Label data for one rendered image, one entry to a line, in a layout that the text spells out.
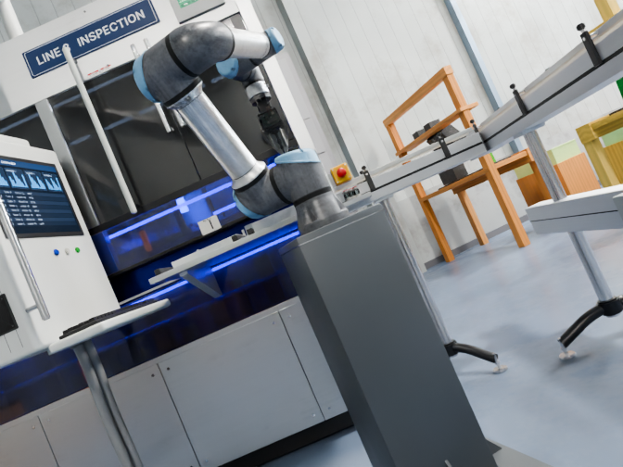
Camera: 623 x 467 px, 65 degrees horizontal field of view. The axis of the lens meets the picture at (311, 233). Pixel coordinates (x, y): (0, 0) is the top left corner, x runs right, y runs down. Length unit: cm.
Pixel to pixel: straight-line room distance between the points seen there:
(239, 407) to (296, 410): 23
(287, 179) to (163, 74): 40
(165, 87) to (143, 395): 137
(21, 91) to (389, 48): 514
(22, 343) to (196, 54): 103
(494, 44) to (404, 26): 135
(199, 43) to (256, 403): 144
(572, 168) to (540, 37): 310
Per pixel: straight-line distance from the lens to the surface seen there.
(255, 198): 137
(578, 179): 555
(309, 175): 132
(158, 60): 129
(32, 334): 175
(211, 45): 127
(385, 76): 665
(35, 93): 247
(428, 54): 707
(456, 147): 225
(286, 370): 209
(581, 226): 194
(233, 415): 218
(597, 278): 211
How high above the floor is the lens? 74
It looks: 2 degrees up
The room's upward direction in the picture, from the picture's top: 24 degrees counter-clockwise
